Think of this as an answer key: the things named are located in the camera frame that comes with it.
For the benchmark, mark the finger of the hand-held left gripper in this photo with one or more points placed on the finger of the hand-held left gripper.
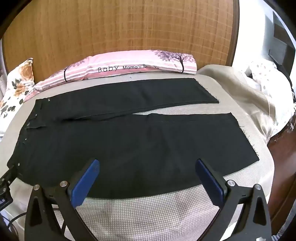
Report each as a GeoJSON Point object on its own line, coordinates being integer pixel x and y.
{"type": "Point", "coordinates": [9, 176]}

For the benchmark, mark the white floral blanket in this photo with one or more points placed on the white floral blanket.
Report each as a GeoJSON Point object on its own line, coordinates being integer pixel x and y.
{"type": "Point", "coordinates": [266, 74]}

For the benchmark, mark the pink printed mat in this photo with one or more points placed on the pink printed mat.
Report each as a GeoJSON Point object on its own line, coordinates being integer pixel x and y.
{"type": "Point", "coordinates": [129, 66]}

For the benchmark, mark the wooden headboard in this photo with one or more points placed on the wooden headboard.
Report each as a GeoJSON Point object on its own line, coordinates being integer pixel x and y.
{"type": "Point", "coordinates": [115, 27]}

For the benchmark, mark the black pants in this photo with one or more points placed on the black pants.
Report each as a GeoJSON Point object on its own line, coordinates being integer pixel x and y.
{"type": "Point", "coordinates": [138, 139]}

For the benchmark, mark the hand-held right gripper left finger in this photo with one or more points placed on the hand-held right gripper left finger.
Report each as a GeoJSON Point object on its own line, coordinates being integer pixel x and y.
{"type": "Point", "coordinates": [84, 185]}

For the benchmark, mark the floral pillow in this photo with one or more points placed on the floral pillow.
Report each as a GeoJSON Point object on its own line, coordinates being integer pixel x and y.
{"type": "Point", "coordinates": [16, 83]}

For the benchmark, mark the black television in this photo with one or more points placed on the black television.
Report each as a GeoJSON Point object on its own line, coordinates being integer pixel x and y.
{"type": "Point", "coordinates": [281, 46]}

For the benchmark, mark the beige blanket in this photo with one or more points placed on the beige blanket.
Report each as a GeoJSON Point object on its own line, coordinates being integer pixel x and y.
{"type": "Point", "coordinates": [242, 92]}

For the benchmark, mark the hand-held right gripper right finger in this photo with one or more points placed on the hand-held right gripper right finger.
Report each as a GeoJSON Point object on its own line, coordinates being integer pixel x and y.
{"type": "Point", "coordinates": [211, 185]}

